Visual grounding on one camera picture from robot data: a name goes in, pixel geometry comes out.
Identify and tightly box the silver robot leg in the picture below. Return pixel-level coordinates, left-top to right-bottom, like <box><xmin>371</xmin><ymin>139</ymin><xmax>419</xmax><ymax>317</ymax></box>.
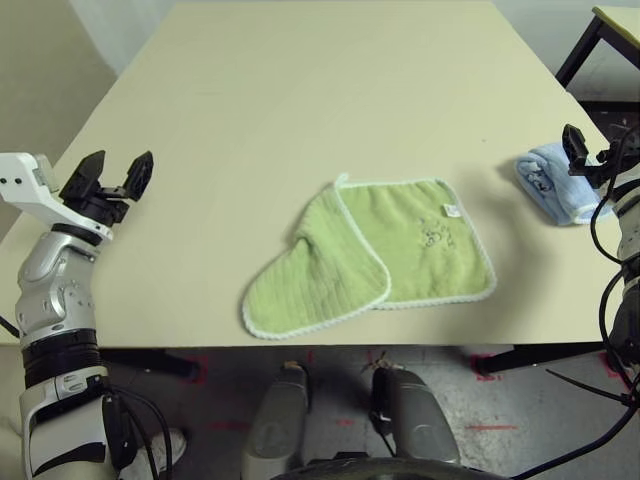
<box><xmin>241</xmin><ymin>362</ymin><xmax>314</xmax><ymax>480</ymax></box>
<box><xmin>369</xmin><ymin>362</ymin><xmax>461</xmax><ymax>471</ymax></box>

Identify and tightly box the black robot waist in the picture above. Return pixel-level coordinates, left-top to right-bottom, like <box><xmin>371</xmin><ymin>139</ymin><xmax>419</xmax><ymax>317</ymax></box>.
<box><xmin>279</xmin><ymin>452</ymin><xmax>501</xmax><ymax>480</ymax></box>

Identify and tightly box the black table foot bar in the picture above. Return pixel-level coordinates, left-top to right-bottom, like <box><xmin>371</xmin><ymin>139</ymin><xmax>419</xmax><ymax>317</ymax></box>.
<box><xmin>477</xmin><ymin>342</ymin><xmax>609</xmax><ymax>376</ymax></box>
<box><xmin>99</xmin><ymin>348</ymin><xmax>200</xmax><ymax>384</ymax></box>

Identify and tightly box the green terry towel white trim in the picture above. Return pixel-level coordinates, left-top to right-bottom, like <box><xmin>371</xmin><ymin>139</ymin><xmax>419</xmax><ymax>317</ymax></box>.
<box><xmin>241</xmin><ymin>172</ymin><xmax>498</xmax><ymax>341</ymax></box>

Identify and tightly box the thin black leg cable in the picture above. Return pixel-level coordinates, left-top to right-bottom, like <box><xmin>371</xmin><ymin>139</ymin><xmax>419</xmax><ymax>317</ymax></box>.
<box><xmin>369</xmin><ymin>408</ymin><xmax>397</xmax><ymax>457</ymax></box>

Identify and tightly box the white sneaker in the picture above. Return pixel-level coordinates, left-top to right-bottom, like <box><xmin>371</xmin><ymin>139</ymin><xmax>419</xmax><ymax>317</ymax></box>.
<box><xmin>132</xmin><ymin>427</ymin><xmax>189</xmax><ymax>476</ymax></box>

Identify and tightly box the silver left robot leg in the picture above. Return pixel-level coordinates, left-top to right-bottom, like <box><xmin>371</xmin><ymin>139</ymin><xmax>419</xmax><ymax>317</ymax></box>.
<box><xmin>241</xmin><ymin>362</ymin><xmax>314</xmax><ymax>480</ymax></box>

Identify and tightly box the light blue folded towel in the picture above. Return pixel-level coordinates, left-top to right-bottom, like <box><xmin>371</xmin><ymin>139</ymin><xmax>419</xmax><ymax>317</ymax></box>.
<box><xmin>514</xmin><ymin>142</ymin><xmax>615</xmax><ymax>226</ymax></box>

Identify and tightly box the beige side table black frame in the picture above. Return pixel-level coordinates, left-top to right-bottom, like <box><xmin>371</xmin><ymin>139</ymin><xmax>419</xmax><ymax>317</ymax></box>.
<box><xmin>554</xmin><ymin>3</ymin><xmax>640</xmax><ymax>109</ymax></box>

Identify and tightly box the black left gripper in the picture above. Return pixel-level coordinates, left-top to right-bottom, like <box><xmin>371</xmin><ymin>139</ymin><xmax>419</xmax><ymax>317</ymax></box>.
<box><xmin>58</xmin><ymin>149</ymin><xmax>154</xmax><ymax>232</ymax></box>

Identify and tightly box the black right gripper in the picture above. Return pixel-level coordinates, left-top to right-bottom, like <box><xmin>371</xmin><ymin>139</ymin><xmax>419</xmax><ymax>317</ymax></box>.
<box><xmin>561</xmin><ymin>123</ymin><xmax>640</xmax><ymax>200</ymax></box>

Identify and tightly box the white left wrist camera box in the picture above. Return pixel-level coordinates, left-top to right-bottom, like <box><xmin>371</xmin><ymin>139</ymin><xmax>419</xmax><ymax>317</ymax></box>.
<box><xmin>0</xmin><ymin>151</ymin><xmax>115</xmax><ymax>244</ymax></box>

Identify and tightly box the silver right robot leg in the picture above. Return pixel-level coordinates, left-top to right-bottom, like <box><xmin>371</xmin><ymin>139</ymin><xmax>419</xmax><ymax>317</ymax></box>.
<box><xmin>369</xmin><ymin>362</ymin><xmax>461</xmax><ymax>471</ymax></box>

